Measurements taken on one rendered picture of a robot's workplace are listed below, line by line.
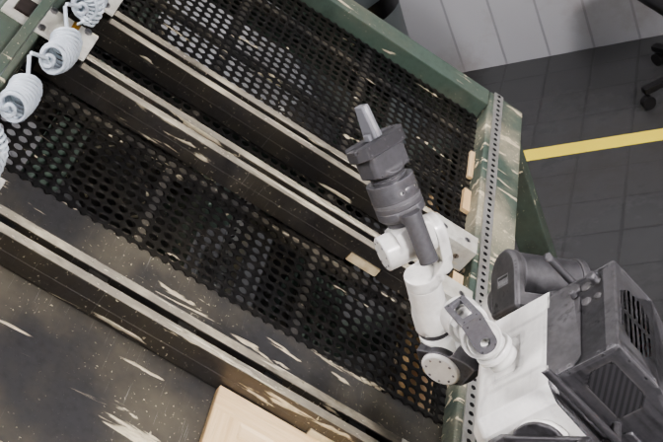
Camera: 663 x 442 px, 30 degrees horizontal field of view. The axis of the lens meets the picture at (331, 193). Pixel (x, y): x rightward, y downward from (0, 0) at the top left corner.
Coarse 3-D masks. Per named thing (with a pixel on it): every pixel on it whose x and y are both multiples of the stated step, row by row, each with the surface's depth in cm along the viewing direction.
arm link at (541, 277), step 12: (528, 264) 207; (540, 264) 208; (564, 264) 210; (576, 264) 212; (528, 276) 207; (540, 276) 207; (552, 276) 208; (576, 276) 210; (528, 288) 207; (540, 288) 207; (552, 288) 208
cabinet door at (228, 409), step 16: (224, 400) 222; (240, 400) 225; (208, 416) 219; (224, 416) 220; (240, 416) 222; (256, 416) 224; (272, 416) 226; (208, 432) 215; (224, 432) 217; (240, 432) 220; (256, 432) 222; (272, 432) 224; (288, 432) 226
